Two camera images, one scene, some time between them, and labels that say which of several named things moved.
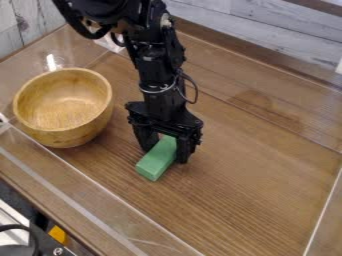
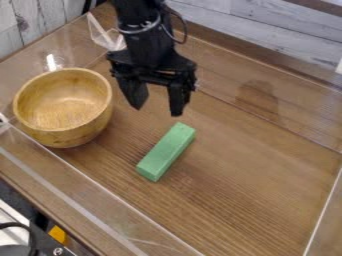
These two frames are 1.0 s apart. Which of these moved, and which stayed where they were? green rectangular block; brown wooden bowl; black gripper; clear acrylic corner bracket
Moved: black gripper
Stayed: green rectangular block; brown wooden bowl; clear acrylic corner bracket
